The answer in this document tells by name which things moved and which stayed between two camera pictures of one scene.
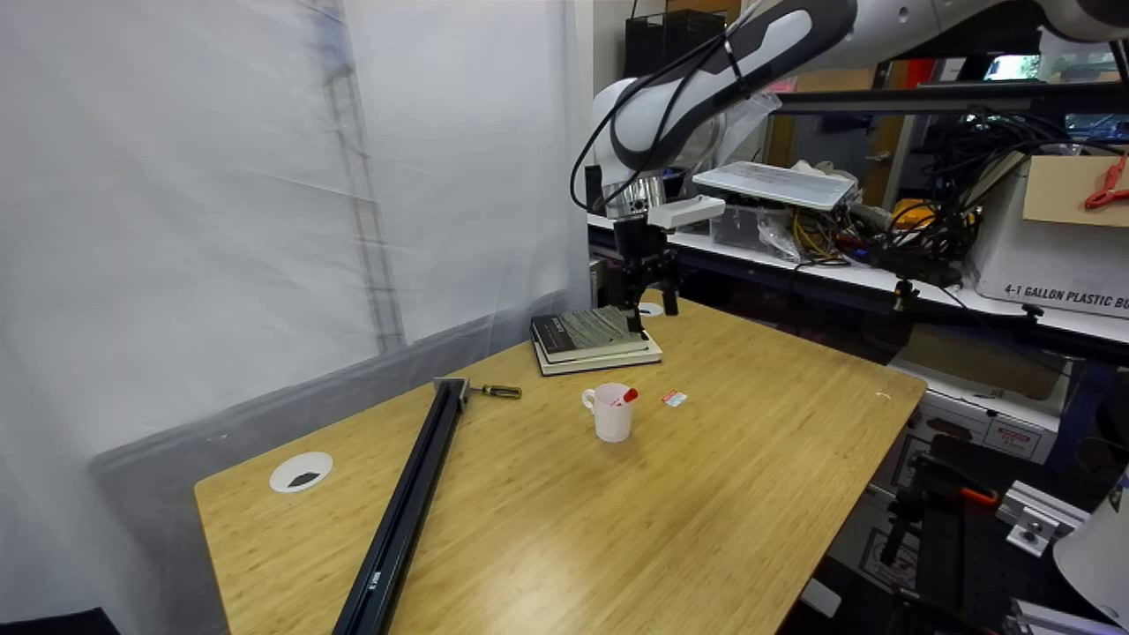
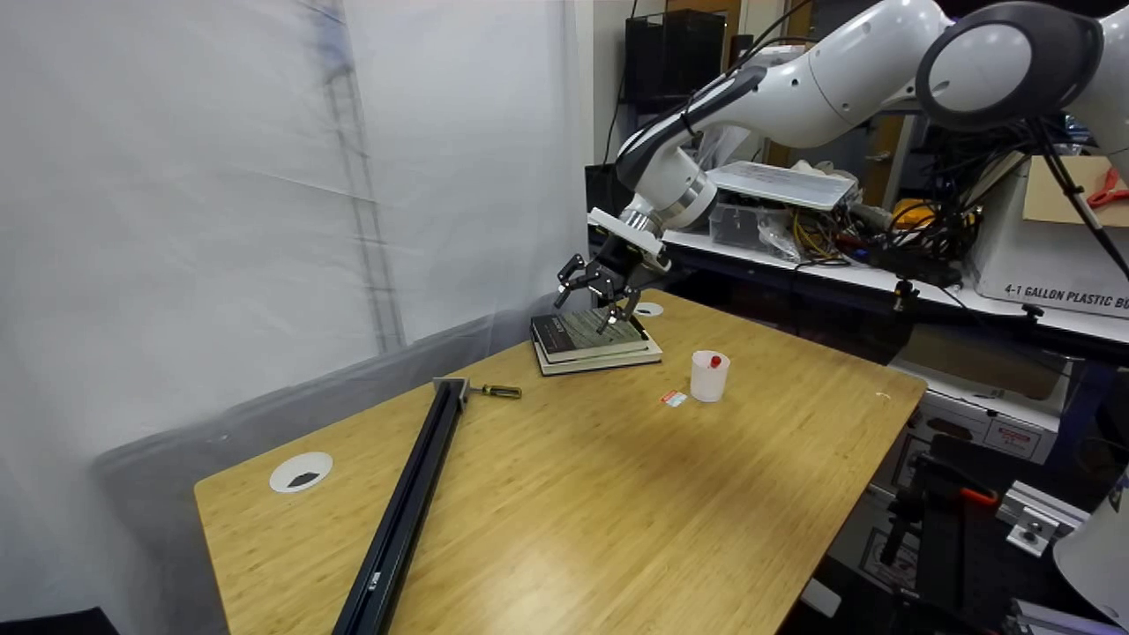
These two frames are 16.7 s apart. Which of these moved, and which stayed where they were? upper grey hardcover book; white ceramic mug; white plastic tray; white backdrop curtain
Moved: white ceramic mug
Stayed: upper grey hardcover book; white backdrop curtain; white plastic tray
